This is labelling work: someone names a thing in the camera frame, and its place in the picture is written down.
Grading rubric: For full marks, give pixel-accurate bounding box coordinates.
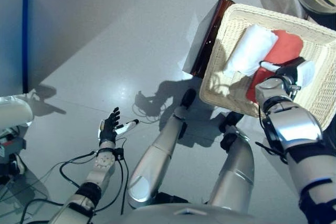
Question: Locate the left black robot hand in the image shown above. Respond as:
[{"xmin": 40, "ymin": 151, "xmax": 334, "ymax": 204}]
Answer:
[{"xmin": 98, "ymin": 106, "xmax": 140, "ymax": 147}]

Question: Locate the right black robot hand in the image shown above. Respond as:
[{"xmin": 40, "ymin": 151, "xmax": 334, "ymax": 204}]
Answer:
[{"xmin": 259, "ymin": 59, "xmax": 316, "ymax": 88}]

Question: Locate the red cloth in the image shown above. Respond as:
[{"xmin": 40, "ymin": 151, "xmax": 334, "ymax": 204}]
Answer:
[{"xmin": 245, "ymin": 29, "xmax": 307, "ymax": 103}]

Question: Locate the white cloth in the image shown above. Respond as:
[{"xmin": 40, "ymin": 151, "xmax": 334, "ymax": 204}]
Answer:
[{"xmin": 223, "ymin": 24, "xmax": 279, "ymax": 77}]

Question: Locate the cream wicker basket tray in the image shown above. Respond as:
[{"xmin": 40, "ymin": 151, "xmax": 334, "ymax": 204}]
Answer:
[{"xmin": 198, "ymin": 3, "xmax": 336, "ymax": 132}]

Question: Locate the left silver robot leg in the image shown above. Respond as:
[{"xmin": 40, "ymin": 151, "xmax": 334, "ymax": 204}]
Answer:
[{"xmin": 127, "ymin": 88, "xmax": 197, "ymax": 209}]

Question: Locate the silver robot leg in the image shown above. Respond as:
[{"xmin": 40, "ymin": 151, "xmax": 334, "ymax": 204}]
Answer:
[
  {"xmin": 127, "ymin": 88, "xmax": 197, "ymax": 209},
  {"xmin": 207, "ymin": 111, "xmax": 255, "ymax": 213}
]

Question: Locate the white rounded device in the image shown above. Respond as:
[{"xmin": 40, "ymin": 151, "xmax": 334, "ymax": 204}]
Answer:
[{"xmin": 0, "ymin": 95, "xmax": 34, "ymax": 183}]

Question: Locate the brown stool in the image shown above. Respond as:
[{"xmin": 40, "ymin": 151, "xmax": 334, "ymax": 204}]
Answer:
[{"xmin": 182, "ymin": 0, "xmax": 236, "ymax": 78}]

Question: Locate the right silver robot leg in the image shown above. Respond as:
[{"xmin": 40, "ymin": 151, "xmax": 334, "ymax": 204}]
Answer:
[{"xmin": 207, "ymin": 111, "xmax": 255, "ymax": 213}]

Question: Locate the silver robot torso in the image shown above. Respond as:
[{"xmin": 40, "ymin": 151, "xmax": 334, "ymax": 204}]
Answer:
[{"xmin": 112, "ymin": 202, "xmax": 308, "ymax": 224}]

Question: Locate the grey cabinet with dark edge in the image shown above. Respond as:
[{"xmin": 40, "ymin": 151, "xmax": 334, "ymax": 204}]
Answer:
[{"xmin": 0, "ymin": 0, "xmax": 35, "ymax": 96}]

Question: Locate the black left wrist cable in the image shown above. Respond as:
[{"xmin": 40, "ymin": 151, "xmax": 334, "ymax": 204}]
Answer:
[{"xmin": 19, "ymin": 137, "xmax": 130, "ymax": 224}]

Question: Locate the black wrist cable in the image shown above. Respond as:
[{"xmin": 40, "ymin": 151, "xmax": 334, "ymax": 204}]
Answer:
[
  {"xmin": 255, "ymin": 103, "xmax": 289, "ymax": 164},
  {"xmin": 19, "ymin": 137, "xmax": 130, "ymax": 224}
]

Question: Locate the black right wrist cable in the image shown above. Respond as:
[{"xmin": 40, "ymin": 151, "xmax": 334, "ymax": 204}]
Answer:
[{"xmin": 255, "ymin": 103, "xmax": 289, "ymax": 164}]

